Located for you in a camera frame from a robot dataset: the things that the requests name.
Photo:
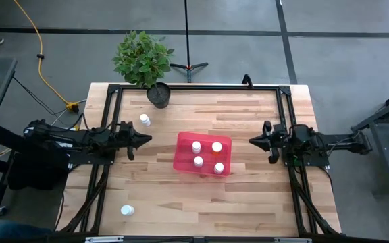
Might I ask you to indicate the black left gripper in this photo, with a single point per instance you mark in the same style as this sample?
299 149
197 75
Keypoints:
123 140

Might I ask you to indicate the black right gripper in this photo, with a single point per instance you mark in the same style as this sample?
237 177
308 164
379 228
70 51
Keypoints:
272 145

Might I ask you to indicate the orange pill bottle white cap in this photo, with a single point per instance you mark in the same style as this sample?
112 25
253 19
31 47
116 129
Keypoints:
216 147

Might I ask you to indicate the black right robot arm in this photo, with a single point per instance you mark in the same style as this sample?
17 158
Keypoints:
336 140

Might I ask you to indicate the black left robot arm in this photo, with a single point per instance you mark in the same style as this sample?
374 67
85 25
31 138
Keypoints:
86 138

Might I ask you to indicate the pink translucent plastic basket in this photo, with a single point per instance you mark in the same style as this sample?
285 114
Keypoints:
182 162

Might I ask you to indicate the green potted plant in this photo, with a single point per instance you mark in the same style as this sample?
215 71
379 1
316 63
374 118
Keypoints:
144 60

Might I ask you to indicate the black equipment box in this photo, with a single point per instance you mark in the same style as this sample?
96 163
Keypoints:
35 172

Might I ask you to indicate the black tripod stand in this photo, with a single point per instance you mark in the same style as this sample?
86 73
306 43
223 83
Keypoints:
187 33

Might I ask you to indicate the dark metal cart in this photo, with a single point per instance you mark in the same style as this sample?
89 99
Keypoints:
388 168

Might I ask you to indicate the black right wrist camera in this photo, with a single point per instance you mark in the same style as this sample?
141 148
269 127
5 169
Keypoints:
279 129

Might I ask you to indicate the small black bracket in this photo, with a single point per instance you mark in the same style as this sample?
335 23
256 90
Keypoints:
246 81

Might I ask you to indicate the black aluminium table frame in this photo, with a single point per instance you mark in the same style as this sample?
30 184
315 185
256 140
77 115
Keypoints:
214 87

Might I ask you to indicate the silver metal bracket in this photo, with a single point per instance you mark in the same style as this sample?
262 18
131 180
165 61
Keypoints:
103 239
292 240

